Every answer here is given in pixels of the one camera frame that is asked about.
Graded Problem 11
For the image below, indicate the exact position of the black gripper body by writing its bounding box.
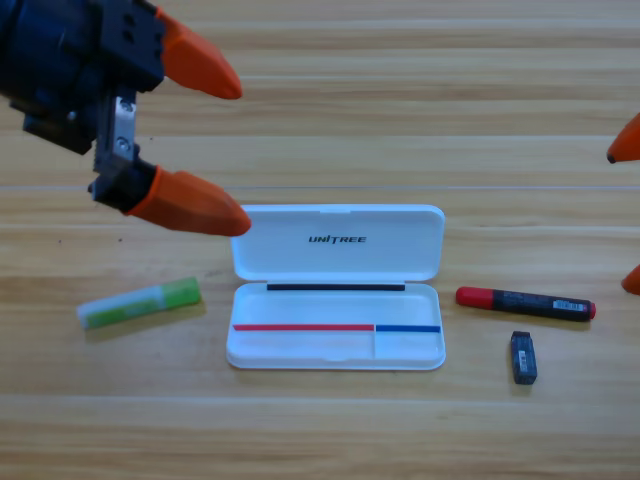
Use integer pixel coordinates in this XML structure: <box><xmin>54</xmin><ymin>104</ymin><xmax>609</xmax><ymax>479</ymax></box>
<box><xmin>0</xmin><ymin>0</ymin><xmax>140</xmax><ymax>174</ymax></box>

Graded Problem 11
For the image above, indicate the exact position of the white Unitree pencil case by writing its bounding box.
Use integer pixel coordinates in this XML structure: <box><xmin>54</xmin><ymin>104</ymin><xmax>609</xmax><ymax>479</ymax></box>
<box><xmin>225</xmin><ymin>203</ymin><xmax>447</xmax><ymax>372</ymax></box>

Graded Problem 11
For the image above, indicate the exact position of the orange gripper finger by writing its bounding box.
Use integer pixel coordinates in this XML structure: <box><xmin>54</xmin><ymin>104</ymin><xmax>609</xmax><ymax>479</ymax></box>
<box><xmin>620</xmin><ymin>263</ymin><xmax>640</xmax><ymax>297</ymax></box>
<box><xmin>88</xmin><ymin>158</ymin><xmax>253</xmax><ymax>237</ymax></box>
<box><xmin>97</xmin><ymin>0</ymin><xmax>245</xmax><ymax>101</ymax></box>
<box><xmin>606</xmin><ymin>112</ymin><xmax>640</xmax><ymax>165</ymax></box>

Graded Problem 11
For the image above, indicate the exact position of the red black marker pen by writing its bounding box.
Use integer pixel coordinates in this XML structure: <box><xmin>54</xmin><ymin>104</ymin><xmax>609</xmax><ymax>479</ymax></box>
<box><xmin>454</xmin><ymin>285</ymin><xmax>598</xmax><ymax>323</ymax></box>

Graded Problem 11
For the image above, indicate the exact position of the black eraser with label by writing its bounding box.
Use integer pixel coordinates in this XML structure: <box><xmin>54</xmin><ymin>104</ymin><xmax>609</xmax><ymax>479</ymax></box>
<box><xmin>509</xmin><ymin>329</ymin><xmax>541</xmax><ymax>386</ymax></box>

